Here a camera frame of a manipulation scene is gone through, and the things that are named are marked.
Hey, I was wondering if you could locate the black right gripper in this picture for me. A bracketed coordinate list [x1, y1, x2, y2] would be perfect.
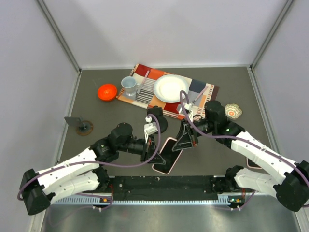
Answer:
[171, 117, 216, 151]

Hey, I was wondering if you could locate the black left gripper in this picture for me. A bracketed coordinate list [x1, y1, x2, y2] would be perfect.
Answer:
[118, 134, 166, 164]

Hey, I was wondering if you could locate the black clamp phone stand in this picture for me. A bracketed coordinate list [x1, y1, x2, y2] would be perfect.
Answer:
[146, 105, 168, 133]

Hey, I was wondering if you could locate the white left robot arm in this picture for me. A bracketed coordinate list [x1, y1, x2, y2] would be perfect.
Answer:
[17, 122, 166, 216]

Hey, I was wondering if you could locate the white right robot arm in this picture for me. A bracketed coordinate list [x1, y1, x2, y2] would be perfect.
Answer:
[172, 101, 309, 212]

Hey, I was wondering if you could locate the grey stand wooden base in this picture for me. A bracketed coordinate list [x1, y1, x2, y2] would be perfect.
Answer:
[64, 116, 94, 136]

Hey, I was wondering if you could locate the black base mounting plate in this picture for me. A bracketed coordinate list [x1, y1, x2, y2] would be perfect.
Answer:
[110, 176, 229, 201]

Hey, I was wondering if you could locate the checked orange red placemat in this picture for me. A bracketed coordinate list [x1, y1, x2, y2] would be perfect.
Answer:
[116, 64, 219, 120]

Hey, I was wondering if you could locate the white deep plate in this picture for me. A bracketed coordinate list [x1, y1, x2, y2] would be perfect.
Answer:
[154, 74, 189, 103]

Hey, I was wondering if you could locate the small patterned flower dish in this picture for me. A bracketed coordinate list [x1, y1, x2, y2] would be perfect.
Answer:
[225, 103, 243, 120]

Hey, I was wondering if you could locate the light blue footed cup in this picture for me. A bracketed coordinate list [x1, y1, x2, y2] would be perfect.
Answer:
[121, 76, 140, 96]

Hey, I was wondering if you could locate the orange plastic bowl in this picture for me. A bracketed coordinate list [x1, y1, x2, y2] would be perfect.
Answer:
[97, 84, 117, 102]

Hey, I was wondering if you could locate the fork with pink handle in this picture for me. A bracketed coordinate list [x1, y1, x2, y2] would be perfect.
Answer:
[191, 86, 208, 104]

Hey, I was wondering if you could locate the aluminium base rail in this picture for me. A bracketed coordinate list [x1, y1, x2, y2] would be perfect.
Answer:
[38, 175, 256, 206]

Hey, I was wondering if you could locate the right aluminium frame post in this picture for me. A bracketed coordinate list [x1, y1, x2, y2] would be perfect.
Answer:
[250, 0, 295, 71]

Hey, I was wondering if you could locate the aluminium frame post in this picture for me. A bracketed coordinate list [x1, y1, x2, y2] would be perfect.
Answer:
[35, 0, 82, 73]
[250, 0, 295, 71]

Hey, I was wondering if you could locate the left aluminium frame post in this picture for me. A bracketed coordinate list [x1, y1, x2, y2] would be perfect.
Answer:
[35, 0, 82, 73]

